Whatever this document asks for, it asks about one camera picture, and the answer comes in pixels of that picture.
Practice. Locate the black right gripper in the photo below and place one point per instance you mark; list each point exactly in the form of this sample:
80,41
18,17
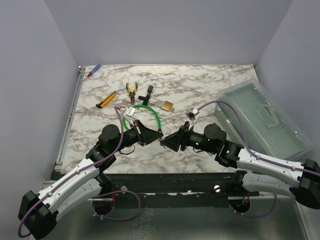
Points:
173,141

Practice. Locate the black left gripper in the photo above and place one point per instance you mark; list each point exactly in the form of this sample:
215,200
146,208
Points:
145,135

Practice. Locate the brass padlock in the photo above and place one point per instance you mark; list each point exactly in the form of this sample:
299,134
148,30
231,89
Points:
166,106

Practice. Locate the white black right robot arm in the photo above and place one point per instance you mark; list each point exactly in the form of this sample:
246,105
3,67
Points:
262,173

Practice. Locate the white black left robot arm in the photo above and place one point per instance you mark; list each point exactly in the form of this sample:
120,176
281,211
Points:
39,212

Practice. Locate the yellow black pliers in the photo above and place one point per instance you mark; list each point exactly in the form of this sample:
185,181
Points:
132,92

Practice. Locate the black T-shaped pipe fitting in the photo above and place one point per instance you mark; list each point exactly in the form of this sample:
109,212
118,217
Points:
146,98

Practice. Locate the yellow black utility knife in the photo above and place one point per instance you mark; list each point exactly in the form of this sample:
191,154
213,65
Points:
106,100

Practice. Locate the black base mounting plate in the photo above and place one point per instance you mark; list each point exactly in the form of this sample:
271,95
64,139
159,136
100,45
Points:
174,190

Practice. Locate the blue red screwdriver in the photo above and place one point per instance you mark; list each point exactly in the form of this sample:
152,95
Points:
94,70

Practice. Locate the clear plastic storage box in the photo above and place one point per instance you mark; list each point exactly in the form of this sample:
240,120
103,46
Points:
249,114

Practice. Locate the aluminium rail frame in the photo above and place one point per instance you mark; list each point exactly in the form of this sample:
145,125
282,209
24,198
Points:
67,129

